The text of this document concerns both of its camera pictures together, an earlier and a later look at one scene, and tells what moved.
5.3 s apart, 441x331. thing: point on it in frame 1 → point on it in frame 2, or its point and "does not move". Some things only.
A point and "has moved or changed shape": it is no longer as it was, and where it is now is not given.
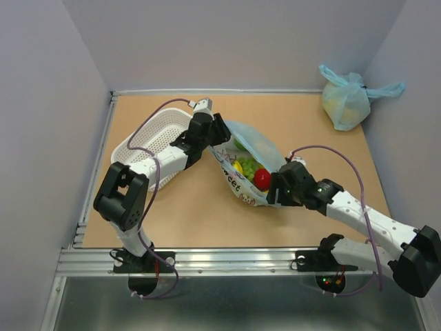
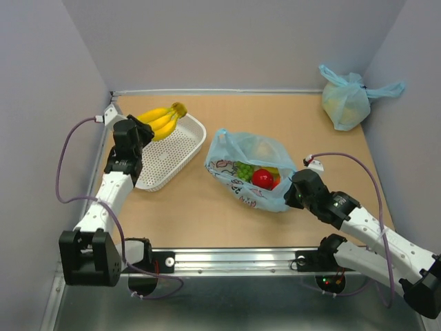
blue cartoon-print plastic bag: (246, 161) has moved or changed shape
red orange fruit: (264, 185) has moved or changed shape
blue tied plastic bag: (346, 101) does not move
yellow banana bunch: (238, 166) → (163, 121)
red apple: (262, 178) does not move
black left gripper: (223, 133) → (144, 129)
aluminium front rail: (102, 261) does not move
